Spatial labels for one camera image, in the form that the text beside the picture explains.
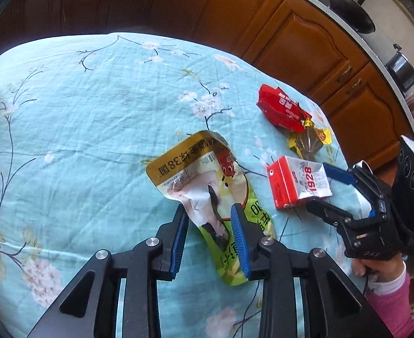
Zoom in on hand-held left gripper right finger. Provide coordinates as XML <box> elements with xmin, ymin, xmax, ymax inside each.
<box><xmin>230</xmin><ymin>203</ymin><xmax>392</xmax><ymax>338</ymax></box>

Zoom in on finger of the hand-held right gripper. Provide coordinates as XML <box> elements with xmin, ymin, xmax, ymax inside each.
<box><xmin>305</xmin><ymin>199</ymin><xmax>369</xmax><ymax>234</ymax></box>
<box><xmin>321</xmin><ymin>162</ymin><xmax>360</xmax><ymax>186</ymax></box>

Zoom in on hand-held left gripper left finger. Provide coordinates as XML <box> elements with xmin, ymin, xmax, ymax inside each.
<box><xmin>27</xmin><ymin>204</ymin><xmax>190</xmax><ymax>338</ymax></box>

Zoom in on red white drink carton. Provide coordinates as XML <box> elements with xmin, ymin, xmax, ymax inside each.
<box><xmin>266</xmin><ymin>155</ymin><xmax>333</xmax><ymax>211</ymax></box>

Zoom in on green gold snack pouch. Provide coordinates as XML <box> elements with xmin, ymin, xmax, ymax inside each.
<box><xmin>145</xmin><ymin>130</ymin><xmax>277</xmax><ymax>286</ymax></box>

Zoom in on person's right forearm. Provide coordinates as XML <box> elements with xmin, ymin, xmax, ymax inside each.
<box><xmin>364</xmin><ymin>271</ymin><xmax>414</xmax><ymax>337</ymax></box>

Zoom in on person's right hand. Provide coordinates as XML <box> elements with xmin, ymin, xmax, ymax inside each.
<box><xmin>351</xmin><ymin>253</ymin><xmax>406</xmax><ymax>290</ymax></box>

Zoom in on yellow brown wrapper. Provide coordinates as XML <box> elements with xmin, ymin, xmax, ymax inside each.
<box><xmin>289</xmin><ymin>120</ymin><xmax>332</xmax><ymax>160</ymax></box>

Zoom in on red snack bag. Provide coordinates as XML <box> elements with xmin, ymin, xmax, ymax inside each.
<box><xmin>256</xmin><ymin>84</ymin><xmax>314</xmax><ymax>131</ymax></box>

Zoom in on dark cooking pot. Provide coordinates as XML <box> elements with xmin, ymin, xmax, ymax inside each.
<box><xmin>386</xmin><ymin>44</ymin><xmax>414</xmax><ymax>92</ymax></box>

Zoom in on pale kitchen countertop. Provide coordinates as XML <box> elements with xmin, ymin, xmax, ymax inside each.
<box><xmin>260</xmin><ymin>0</ymin><xmax>414</xmax><ymax>148</ymax></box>

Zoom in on wooden lower cabinets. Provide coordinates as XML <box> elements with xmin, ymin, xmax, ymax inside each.
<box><xmin>0</xmin><ymin>0</ymin><xmax>410</xmax><ymax>173</ymax></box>

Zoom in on floral turquoise tablecloth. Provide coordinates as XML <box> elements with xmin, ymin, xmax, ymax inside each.
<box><xmin>0</xmin><ymin>32</ymin><xmax>369</xmax><ymax>338</ymax></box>

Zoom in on black wok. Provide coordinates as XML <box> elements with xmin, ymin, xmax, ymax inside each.
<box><xmin>321</xmin><ymin>0</ymin><xmax>376</xmax><ymax>34</ymax></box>

